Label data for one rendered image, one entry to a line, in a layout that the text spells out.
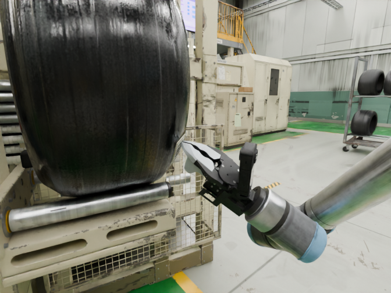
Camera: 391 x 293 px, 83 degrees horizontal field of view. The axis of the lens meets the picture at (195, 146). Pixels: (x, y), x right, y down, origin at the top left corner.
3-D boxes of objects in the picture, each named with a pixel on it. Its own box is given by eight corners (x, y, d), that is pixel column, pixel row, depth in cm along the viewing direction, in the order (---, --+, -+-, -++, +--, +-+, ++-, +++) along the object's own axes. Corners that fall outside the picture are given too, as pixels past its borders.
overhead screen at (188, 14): (171, 27, 382) (170, -10, 370) (170, 27, 386) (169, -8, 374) (198, 32, 419) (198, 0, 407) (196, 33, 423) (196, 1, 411)
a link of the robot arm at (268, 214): (284, 222, 43) (287, 189, 51) (264, 207, 43) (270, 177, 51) (255, 238, 49) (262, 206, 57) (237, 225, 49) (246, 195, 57)
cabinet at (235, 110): (227, 150, 484) (229, 91, 457) (209, 146, 528) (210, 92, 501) (252, 145, 540) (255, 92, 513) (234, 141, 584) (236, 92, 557)
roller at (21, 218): (0, 232, 42) (0, 208, 43) (8, 234, 45) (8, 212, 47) (173, 195, 57) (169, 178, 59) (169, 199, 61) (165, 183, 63)
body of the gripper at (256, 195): (195, 192, 50) (238, 224, 50) (214, 171, 45) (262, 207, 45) (206, 172, 56) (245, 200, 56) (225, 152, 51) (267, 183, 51)
